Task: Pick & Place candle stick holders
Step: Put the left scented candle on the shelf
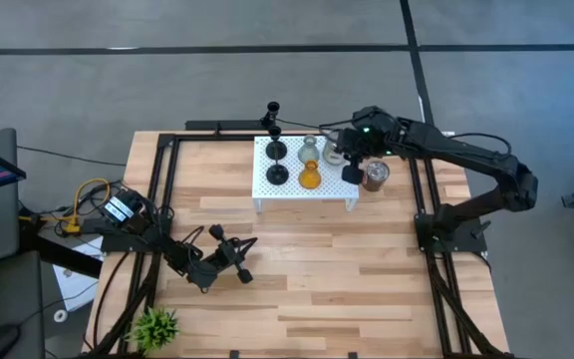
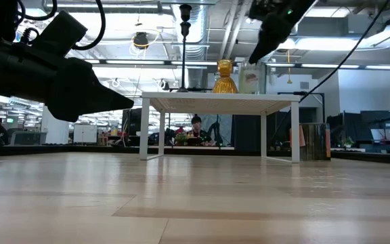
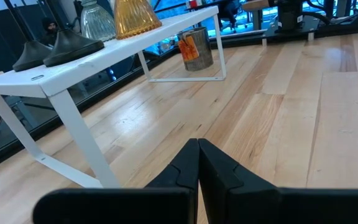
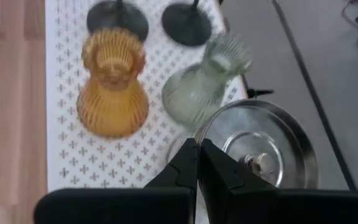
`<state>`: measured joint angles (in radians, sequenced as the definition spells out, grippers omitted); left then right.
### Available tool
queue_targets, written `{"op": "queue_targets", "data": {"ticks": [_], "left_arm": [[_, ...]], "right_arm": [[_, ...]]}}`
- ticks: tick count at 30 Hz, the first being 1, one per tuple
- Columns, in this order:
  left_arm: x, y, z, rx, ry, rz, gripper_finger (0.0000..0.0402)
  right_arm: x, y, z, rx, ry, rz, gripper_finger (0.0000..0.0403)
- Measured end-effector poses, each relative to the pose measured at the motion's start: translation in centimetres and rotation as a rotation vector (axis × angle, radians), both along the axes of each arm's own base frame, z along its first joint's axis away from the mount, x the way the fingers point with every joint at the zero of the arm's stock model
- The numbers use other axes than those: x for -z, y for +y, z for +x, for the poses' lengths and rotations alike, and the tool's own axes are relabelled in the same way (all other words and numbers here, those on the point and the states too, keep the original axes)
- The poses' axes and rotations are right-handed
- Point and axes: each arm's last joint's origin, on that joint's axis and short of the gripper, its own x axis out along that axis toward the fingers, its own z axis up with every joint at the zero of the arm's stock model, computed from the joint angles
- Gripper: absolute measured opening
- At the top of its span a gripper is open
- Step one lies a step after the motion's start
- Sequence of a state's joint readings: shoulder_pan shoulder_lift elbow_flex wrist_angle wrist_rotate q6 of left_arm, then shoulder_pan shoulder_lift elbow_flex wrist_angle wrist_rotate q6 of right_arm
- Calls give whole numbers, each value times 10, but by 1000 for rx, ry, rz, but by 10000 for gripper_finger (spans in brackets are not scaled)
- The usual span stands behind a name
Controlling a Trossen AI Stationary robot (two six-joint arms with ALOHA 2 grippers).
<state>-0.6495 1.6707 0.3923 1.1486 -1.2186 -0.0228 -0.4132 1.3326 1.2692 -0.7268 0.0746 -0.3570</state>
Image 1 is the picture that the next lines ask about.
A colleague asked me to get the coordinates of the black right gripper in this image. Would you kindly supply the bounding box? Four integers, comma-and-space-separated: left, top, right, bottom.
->
327, 105, 398, 185

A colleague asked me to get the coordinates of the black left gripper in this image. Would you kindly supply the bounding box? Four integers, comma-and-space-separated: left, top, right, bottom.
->
189, 223, 259, 293

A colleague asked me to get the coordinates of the clear glass candle holder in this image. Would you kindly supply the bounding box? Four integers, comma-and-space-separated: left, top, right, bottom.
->
321, 139, 348, 167

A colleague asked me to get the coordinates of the amber glass candle holder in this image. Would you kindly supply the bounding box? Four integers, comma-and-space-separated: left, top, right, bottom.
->
298, 160, 323, 190

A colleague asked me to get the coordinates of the tall black candlestick holder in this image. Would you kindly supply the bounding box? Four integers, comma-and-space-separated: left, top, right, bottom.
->
265, 101, 288, 162
265, 125, 290, 186

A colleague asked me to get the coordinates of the white perforated metal shelf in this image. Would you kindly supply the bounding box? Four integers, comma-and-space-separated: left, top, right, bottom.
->
251, 135, 361, 214

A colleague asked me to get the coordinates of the small green artificial plant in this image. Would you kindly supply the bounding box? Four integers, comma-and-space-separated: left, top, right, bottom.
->
126, 306, 182, 355

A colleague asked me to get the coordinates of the black flat floor bar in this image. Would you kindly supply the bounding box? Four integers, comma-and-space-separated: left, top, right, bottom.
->
185, 119, 264, 132

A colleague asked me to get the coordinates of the white paper sheet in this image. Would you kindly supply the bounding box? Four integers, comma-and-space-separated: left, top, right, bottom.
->
51, 236, 105, 313

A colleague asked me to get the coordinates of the black table leg beam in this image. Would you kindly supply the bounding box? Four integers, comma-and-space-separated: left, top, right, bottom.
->
17, 231, 105, 279

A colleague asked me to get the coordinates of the grey desk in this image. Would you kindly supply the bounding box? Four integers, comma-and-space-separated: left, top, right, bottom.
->
0, 251, 47, 359

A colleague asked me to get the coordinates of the long black cable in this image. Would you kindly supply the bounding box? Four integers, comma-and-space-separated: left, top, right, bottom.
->
276, 118, 333, 130

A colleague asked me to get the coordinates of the black aluminium table frame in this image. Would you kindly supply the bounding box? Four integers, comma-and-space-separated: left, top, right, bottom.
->
87, 132, 515, 359

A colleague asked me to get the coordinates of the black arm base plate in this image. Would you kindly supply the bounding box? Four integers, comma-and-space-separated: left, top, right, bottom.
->
100, 231, 168, 255
415, 211, 487, 254

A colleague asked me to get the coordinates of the yellow cable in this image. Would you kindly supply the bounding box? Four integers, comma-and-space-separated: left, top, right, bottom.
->
64, 178, 113, 235

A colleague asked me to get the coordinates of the thin black floor cable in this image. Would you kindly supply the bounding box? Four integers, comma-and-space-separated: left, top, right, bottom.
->
16, 145, 128, 168

